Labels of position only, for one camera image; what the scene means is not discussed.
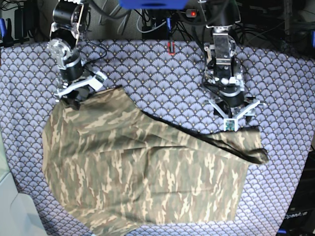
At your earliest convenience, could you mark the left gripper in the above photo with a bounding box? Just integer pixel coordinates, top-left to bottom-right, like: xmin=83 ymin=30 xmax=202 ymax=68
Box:
xmin=208 ymin=95 xmax=266 ymax=132

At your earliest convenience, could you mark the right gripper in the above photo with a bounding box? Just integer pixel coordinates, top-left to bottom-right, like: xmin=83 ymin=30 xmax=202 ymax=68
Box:
xmin=54 ymin=58 xmax=107 ymax=110

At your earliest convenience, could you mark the camouflage T-shirt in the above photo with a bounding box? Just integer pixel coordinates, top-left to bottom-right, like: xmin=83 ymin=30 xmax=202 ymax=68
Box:
xmin=42 ymin=88 xmax=268 ymax=236

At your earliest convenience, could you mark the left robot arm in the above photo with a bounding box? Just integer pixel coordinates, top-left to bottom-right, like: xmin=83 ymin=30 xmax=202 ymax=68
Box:
xmin=199 ymin=0 xmax=265 ymax=131

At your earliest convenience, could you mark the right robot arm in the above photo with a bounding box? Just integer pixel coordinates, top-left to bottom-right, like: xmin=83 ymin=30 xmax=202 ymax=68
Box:
xmin=47 ymin=0 xmax=107 ymax=110

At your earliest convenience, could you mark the purple fan-pattern table cloth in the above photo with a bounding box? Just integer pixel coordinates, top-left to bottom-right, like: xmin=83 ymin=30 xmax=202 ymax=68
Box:
xmin=0 ymin=40 xmax=315 ymax=236

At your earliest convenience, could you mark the red black table clamp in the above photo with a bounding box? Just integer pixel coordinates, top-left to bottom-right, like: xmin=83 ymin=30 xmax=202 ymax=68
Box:
xmin=167 ymin=41 xmax=175 ymax=56

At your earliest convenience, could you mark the blue clamp left edge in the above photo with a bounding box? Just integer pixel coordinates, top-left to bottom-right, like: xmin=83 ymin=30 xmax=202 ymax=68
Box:
xmin=0 ymin=18 xmax=14 ymax=48

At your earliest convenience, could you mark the blue clamp edge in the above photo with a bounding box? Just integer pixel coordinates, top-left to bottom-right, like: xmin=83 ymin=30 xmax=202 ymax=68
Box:
xmin=307 ymin=30 xmax=315 ymax=58
xmin=0 ymin=18 xmax=14 ymax=48

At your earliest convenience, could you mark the black power strip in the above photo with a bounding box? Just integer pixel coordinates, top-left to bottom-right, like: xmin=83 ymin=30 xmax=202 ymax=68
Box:
xmin=185 ymin=9 xmax=199 ymax=18

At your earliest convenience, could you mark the blue clamp right edge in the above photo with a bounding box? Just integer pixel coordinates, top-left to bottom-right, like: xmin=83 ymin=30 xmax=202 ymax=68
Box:
xmin=307 ymin=30 xmax=315 ymax=58

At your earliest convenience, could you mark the black OpenArm box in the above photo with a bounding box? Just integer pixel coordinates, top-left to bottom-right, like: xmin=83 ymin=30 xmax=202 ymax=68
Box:
xmin=277 ymin=151 xmax=315 ymax=236

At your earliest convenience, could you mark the light green cloth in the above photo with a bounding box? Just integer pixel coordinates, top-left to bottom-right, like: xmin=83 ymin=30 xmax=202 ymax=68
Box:
xmin=0 ymin=141 xmax=47 ymax=236

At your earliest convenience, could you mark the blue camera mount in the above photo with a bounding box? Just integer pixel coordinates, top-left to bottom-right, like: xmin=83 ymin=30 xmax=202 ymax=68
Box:
xmin=119 ymin=0 xmax=188 ymax=10

